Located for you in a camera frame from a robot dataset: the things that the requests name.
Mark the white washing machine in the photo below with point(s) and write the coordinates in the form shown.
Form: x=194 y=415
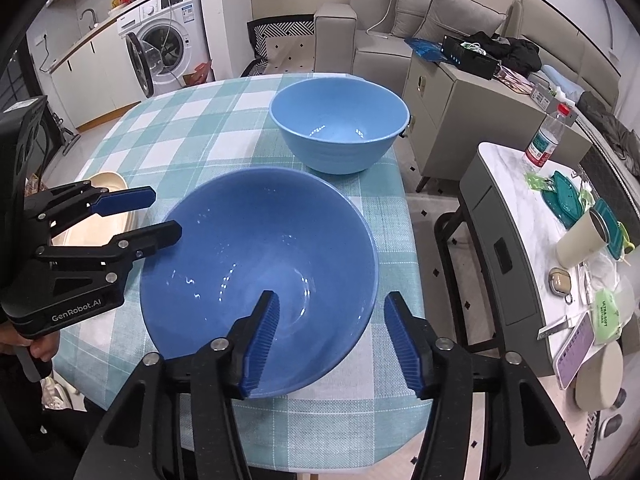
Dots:
x=180 y=15

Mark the black box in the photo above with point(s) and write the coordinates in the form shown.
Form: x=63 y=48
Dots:
x=472 y=60

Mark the blue bowl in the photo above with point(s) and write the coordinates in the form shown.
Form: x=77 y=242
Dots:
x=260 y=250
x=340 y=130

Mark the grey side cabinet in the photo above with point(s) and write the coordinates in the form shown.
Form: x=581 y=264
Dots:
x=460 y=120

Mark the light blue towel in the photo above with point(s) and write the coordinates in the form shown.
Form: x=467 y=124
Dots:
x=562 y=82

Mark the white kitchen base cabinet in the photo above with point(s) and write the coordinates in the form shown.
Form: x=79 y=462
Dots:
x=95 y=75

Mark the black clothing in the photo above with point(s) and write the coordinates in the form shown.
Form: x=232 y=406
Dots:
x=522 y=55

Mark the clear water bottle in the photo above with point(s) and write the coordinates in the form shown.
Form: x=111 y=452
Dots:
x=545 y=140

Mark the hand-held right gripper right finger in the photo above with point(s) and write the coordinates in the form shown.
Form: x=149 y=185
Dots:
x=407 y=345

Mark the tissue box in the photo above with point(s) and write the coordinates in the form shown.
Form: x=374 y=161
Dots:
x=544 y=95

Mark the cream plate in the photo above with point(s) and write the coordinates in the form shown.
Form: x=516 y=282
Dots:
x=107 y=182
x=134 y=221

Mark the dark blanket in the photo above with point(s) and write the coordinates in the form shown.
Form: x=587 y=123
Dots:
x=610 y=125

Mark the earbuds case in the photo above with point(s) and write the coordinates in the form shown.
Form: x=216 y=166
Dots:
x=561 y=285

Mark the teal container lid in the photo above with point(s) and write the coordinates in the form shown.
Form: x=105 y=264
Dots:
x=567 y=202

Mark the purple phone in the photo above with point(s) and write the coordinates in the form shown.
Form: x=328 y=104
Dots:
x=575 y=352

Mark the grey pillow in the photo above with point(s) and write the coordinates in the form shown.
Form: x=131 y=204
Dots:
x=412 y=7
x=465 y=10

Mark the teal yellow container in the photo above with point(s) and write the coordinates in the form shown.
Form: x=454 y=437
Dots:
x=617 y=232

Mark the grey sofa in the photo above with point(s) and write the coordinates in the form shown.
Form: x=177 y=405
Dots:
x=335 y=30

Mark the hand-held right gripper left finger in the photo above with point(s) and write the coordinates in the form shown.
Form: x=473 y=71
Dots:
x=260 y=345

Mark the green wipes pack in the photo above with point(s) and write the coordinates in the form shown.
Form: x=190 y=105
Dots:
x=607 y=315

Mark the marble top side table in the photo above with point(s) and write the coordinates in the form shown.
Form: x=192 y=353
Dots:
x=500 y=200

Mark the round cream lid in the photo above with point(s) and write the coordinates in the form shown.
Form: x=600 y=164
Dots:
x=599 y=377

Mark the kitchen faucet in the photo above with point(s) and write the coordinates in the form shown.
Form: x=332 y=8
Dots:
x=89 y=16

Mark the black white patterned chair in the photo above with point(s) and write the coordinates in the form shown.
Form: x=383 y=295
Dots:
x=285 y=52

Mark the teal checkered tablecloth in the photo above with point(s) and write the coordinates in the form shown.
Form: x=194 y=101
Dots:
x=200 y=125

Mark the cream cup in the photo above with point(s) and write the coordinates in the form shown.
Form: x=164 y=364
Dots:
x=580 y=242

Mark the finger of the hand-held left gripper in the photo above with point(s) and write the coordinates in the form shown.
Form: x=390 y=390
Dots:
x=150 y=240
x=127 y=199

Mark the red cardboard box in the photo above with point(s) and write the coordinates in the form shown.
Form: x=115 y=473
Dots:
x=200 y=72

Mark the person's left hand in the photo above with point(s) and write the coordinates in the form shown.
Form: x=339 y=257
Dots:
x=47 y=347

